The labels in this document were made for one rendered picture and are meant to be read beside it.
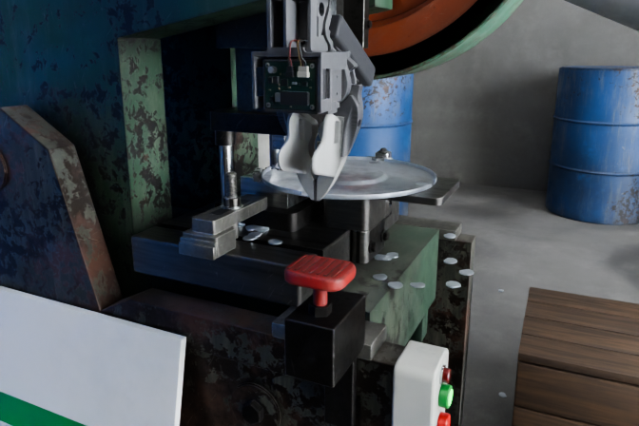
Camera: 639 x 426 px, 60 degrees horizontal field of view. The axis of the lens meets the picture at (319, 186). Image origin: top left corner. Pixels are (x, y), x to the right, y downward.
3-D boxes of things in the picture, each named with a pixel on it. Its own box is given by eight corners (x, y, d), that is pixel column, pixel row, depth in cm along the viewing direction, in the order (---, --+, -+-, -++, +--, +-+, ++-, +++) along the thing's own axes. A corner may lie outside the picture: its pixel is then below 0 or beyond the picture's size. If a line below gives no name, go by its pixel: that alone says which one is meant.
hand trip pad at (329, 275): (358, 323, 64) (359, 261, 62) (338, 348, 58) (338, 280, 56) (304, 311, 67) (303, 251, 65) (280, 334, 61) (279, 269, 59)
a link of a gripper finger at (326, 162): (295, 211, 54) (295, 116, 52) (321, 197, 59) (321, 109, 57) (324, 215, 53) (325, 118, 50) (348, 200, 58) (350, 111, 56)
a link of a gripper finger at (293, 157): (267, 206, 55) (265, 114, 53) (295, 193, 60) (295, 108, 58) (295, 211, 54) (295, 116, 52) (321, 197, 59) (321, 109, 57)
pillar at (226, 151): (237, 201, 96) (234, 120, 92) (229, 203, 94) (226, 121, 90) (226, 200, 97) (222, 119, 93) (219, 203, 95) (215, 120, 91)
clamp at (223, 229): (274, 226, 92) (273, 164, 89) (213, 260, 77) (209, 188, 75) (243, 222, 94) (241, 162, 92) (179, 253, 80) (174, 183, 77)
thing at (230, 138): (344, 134, 103) (344, 105, 102) (293, 152, 85) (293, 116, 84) (269, 129, 110) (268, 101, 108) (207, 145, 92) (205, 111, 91)
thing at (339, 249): (399, 219, 115) (400, 191, 114) (300, 308, 76) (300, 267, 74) (274, 203, 128) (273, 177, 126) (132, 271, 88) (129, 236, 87)
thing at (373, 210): (456, 252, 95) (461, 175, 92) (436, 282, 83) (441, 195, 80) (324, 232, 106) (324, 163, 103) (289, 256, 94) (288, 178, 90)
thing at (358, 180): (405, 209, 75) (405, 203, 74) (226, 186, 87) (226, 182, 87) (454, 168, 100) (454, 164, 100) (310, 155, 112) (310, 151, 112)
